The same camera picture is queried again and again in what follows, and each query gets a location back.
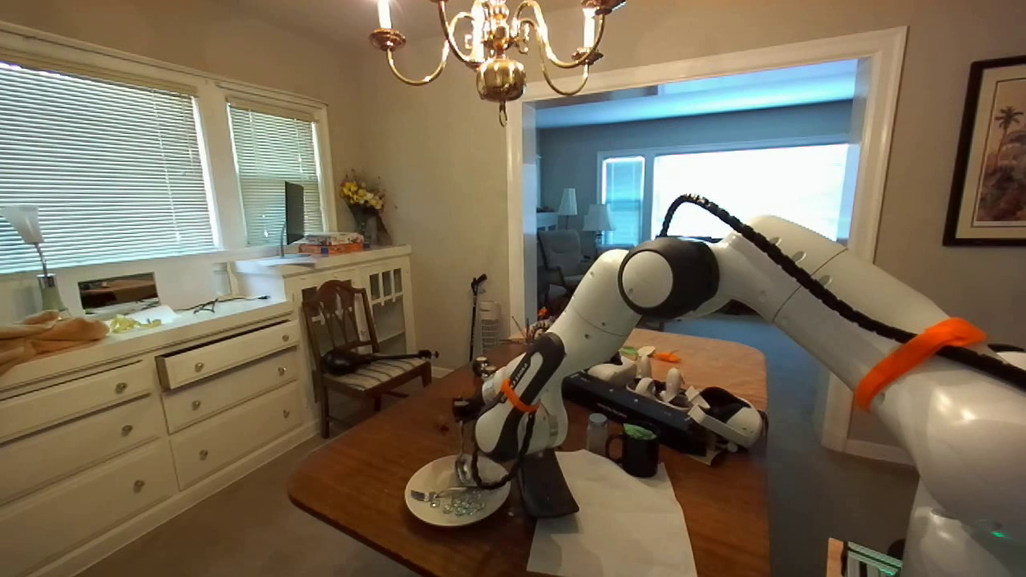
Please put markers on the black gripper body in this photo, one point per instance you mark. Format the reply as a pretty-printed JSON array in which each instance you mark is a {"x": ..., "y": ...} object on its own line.
[{"x": 466, "y": 419}]

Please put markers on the silver metal spoon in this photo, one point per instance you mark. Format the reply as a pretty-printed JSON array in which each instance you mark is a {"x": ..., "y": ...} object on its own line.
[{"x": 466, "y": 477}]

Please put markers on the white round plate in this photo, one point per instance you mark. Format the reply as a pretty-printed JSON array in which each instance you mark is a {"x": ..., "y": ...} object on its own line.
[{"x": 420, "y": 478}]

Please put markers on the pile of green glass beads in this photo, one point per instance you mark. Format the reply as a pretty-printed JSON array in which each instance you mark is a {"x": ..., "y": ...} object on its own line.
[{"x": 445, "y": 500}]

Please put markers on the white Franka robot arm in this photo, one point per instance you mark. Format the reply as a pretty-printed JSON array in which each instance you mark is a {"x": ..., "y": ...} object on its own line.
[{"x": 814, "y": 289}]

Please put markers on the black upright pole stand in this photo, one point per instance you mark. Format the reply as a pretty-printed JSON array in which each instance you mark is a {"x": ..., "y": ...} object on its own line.
[{"x": 477, "y": 310}]

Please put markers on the black folded umbrella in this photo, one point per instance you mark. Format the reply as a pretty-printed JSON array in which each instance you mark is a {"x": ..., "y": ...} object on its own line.
[{"x": 369, "y": 361}]

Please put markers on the glass jar with white lid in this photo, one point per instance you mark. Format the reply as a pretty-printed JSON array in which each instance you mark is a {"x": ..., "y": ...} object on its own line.
[{"x": 598, "y": 433}]

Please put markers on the white glass door cabinet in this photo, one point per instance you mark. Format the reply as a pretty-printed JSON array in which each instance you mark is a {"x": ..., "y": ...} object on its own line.
[{"x": 380, "y": 289}]

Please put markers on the dark wooden chair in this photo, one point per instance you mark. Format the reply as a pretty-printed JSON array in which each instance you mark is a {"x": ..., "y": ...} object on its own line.
[{"x": 340, "y": 322}]

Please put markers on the green cloth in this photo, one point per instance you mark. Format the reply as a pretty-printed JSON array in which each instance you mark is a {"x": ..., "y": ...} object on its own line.
[{"x": 637, "y": 433}]

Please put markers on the long black box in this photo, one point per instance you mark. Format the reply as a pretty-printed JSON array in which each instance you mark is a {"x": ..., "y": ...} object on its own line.
[{"x": 642, "y": 406}]

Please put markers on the black mug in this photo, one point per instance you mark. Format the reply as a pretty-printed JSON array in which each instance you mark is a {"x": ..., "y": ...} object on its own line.
[{"x": 641, "y": 457}]

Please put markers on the dark armchair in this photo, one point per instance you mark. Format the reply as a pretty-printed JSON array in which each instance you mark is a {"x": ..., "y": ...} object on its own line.
[{"x": 563, "y": 268}]

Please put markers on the white paper sheet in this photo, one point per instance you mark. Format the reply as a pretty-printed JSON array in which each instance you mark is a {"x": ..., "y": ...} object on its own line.
[{"x": 619, "y": 525}]

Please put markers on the small orange item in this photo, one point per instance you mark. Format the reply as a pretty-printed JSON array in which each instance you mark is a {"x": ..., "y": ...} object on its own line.
[{"x": 669, "y": 361}]

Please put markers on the small white bottle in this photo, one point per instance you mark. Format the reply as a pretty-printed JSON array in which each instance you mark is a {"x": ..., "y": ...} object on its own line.
[{"x": 675, "y": 386}]

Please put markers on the colourful items pile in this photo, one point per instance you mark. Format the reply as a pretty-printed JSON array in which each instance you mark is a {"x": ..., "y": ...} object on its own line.
[{"x": 324, "y": 244}]

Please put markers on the white shade table lamp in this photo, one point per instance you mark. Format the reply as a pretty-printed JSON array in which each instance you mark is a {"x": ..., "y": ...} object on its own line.
[
  {"x": 570, "y": 204},
  {"x": 598, "y": 220}
]

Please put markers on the yellow flowers in vase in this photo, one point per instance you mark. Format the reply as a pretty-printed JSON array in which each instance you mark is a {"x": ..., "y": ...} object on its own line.
[{"x": 359, "y": 204}]

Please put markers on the white and black device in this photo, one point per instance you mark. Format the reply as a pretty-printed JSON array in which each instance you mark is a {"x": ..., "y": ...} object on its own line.
[{"x": 726, "y": 414}]

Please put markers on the narrow white window blind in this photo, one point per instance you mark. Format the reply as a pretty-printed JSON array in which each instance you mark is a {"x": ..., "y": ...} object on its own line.
[{"x": 275, "y": 161}]

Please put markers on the brass chandelier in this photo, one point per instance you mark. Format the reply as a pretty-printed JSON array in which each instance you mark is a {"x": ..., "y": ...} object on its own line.
[{"x": 501, "y": 78}]

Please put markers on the white drawer sideboard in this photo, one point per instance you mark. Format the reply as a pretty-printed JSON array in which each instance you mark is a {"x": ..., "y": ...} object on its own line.
[{"x": 107, "y": 428}]

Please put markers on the white countertop appliance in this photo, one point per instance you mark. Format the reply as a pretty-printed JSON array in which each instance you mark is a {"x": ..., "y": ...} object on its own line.
[{"x": 114, "y": 289}]

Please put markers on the wooden base board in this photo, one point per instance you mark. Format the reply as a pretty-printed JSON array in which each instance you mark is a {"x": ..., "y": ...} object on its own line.
[{"x": 836, "y": 558}]

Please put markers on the bright living room window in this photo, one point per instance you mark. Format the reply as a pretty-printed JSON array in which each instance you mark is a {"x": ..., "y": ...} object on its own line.
[{"x": 791, "y": 181}]

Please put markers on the wide white window blind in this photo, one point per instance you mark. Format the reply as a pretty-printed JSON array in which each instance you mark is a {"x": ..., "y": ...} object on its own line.
[{"x": 98, "y": 161}]

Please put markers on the white feather in vase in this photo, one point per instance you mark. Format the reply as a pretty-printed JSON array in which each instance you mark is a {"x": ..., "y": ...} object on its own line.
[{"x": 31, "y": 230}]

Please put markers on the black framed palm picture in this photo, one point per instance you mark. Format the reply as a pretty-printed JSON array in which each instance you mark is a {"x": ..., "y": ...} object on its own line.
[{"x": 990, "y": 148}]

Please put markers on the aluminium rail frame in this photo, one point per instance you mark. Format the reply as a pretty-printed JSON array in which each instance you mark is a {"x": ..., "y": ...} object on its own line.
[{"x": 869, "y": 563}]

